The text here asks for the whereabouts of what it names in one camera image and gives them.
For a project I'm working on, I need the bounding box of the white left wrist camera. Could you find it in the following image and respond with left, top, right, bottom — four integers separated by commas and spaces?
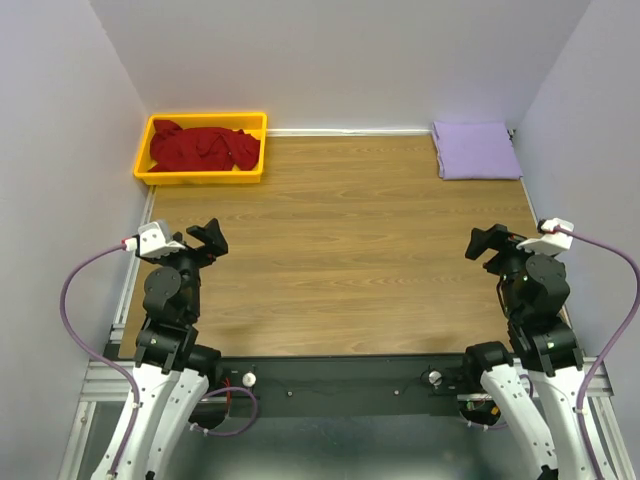
136, 220, 186, 259

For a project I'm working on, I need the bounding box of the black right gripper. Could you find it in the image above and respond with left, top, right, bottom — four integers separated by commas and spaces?
464, 221, 556, 320

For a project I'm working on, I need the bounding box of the aluminium frame rail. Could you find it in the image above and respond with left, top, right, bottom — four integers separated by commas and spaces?
57, 189, 156, 480

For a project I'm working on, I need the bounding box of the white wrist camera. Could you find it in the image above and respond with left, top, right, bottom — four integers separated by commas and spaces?
516, 218, 574, 257
136, 220, 186, 259

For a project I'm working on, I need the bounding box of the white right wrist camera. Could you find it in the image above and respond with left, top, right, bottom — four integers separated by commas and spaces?
516, 218, 574, 257

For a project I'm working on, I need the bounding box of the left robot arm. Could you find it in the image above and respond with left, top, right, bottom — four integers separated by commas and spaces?
92, 219, 228, 479

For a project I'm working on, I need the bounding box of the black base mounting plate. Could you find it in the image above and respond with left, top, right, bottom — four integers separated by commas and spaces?
217, 353, 489, 418

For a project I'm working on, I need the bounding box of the red t shirt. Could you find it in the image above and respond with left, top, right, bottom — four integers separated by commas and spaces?
150, 119, 260, 173

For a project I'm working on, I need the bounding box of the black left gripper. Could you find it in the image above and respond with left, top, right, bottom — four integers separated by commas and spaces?
152, 217, 228, 319

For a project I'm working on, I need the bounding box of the yellow plastic bin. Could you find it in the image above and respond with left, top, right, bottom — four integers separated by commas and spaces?
133, 112, 267, 186

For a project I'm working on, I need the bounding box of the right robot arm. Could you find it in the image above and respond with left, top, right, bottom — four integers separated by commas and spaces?
459, 224, 596, 479

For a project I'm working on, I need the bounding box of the folded lavender t shirt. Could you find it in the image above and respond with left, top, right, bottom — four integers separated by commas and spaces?
432, 122, 523, 180

